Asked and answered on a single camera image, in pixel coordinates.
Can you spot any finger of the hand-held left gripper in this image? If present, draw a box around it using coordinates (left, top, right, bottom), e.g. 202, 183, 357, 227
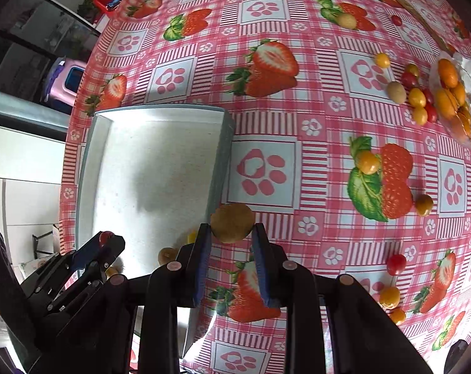
46, 269, 109, 314
25, 235, 126, 293

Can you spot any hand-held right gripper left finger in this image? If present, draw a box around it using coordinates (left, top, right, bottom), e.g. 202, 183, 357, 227
36, 224, 213, 374

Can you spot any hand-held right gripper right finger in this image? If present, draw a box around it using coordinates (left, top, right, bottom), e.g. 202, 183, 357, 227
252, 223, 435, 374

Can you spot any grey white cardboard tray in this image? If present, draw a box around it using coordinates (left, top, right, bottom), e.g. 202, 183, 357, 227
75, 104, 236, 359

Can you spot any white printed bag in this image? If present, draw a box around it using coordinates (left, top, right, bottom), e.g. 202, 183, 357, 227
19, 261, 41, 281

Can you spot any white cabinet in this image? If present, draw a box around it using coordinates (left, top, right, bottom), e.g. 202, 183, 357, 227
0, 88, 72, 180

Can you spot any strawberry print pink tablecloth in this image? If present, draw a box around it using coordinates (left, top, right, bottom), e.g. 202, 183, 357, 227
60, 0, 471, 374

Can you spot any pink plastic stool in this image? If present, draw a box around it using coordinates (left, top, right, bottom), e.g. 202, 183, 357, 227
41, 56, 89, 115

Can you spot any green plant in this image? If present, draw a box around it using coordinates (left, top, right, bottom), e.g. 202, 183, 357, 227
77, 0, 99, 22

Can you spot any black folding frame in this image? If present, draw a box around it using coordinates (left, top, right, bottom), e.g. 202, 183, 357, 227
32, 224, 60, 260

